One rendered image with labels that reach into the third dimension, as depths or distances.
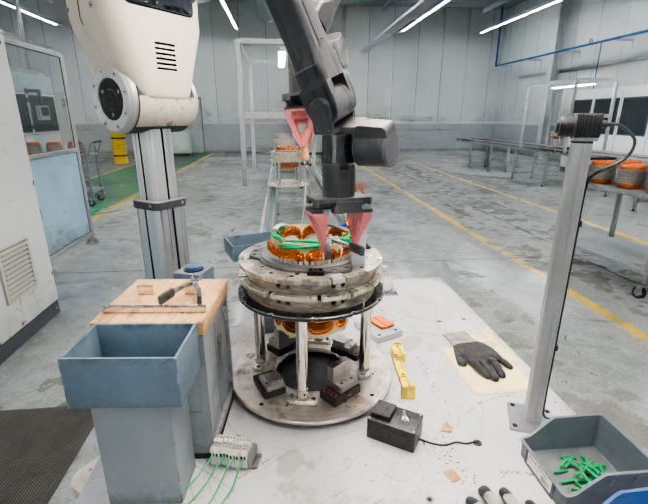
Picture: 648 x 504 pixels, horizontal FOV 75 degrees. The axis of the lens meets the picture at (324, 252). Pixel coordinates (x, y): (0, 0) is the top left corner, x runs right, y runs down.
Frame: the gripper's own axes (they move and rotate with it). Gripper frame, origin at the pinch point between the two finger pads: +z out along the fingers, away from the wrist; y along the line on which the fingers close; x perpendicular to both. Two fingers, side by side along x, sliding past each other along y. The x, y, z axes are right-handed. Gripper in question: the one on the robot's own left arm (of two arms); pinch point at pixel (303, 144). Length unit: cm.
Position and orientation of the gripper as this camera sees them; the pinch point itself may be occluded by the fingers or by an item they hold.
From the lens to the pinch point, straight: 92.8
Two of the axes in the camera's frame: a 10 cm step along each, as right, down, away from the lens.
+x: -9.8, 0.3, 1.9
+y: 1.9, 0.1, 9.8
